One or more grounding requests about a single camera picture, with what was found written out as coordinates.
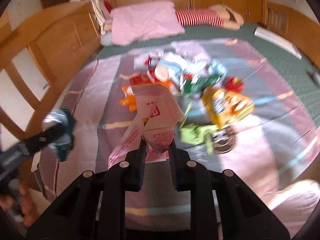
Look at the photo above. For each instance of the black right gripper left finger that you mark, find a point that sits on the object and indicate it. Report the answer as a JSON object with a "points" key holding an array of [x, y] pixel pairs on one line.
{"points": [[134, 173]]}

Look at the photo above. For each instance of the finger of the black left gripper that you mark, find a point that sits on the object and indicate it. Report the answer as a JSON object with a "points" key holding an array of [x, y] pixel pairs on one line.
{"points": [[37, 142]]}

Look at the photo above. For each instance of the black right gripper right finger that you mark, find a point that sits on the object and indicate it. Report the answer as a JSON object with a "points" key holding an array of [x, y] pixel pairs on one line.
{"points": [[179, 169]]}

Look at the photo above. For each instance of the teal silver wrapper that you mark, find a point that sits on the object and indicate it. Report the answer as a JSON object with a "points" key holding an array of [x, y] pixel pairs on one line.
{"points": [[62, 146]]}

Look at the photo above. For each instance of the green paper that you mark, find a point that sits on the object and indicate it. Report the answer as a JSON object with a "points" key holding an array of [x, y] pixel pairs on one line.
{"points": [[198, 134]]}

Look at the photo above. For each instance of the pink white paper bag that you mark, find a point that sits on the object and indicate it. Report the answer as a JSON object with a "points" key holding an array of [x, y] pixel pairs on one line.
{"points": [[157, 114]]}

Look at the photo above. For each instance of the orange snack wrapper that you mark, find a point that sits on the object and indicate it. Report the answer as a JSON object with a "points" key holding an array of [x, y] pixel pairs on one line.
{"points": [[129, 99]]}

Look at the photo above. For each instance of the yellow snack bag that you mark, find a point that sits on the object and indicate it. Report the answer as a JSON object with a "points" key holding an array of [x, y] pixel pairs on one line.
{"points": [[225, 107]]}

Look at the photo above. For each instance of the green wafer bag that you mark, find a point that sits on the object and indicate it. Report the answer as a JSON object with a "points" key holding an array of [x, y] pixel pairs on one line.
{"points": [[194, 83]]}

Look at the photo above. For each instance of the paper cup blue stripes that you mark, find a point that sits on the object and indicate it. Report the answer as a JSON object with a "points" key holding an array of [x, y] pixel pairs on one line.
{"points": [[166, 70]]}

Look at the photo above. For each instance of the white red plastic wrapper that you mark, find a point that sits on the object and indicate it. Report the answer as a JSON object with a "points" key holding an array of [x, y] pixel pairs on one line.
{"points": [[147, 59]]}

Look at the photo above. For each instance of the person's left hand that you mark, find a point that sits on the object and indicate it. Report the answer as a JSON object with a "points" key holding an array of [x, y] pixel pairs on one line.
{"points": [[27, 206]]}

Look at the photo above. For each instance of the round tape roll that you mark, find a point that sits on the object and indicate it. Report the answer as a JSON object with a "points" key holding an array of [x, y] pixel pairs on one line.
{"points": [[224, 140]]}

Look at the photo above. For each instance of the plaid pink grey bedsheet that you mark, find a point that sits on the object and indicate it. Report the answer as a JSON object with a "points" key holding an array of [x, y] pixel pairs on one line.
{"points": [[275, 143]]}

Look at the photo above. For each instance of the red cigarette box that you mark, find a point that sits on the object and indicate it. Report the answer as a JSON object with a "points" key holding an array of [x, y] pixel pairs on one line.
{"points": [[147, 77]]}

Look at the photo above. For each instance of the small red wrapper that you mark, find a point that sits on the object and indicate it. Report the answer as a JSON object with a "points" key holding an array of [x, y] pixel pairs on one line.
{"points": [[235, 84]]}

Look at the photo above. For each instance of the white blue wrapper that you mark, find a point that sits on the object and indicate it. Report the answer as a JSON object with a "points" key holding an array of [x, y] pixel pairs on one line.
{"points": [[209, 68]]}

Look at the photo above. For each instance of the grey blue cushion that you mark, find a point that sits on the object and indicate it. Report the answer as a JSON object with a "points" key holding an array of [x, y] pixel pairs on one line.
{"points": [[106, 39]]}

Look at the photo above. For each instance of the pink pillow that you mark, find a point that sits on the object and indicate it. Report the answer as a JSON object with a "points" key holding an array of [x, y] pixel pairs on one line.
{"points": [[144, 21]]}

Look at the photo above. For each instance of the striped plush doll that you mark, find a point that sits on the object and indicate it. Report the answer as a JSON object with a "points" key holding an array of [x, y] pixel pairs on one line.
{"points": [[219, 16]]}

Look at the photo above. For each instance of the white flat board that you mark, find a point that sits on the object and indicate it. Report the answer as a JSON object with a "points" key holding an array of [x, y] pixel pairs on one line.
{"points": [[278, 41]]}

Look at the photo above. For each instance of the wooden bed headboard rail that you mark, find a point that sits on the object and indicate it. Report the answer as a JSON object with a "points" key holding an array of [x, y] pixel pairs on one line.
{"points": [[38, 60]]}

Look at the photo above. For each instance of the wooden footboard rail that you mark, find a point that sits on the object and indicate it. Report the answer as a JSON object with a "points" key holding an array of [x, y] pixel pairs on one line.
{"points": [[295, 27]]}

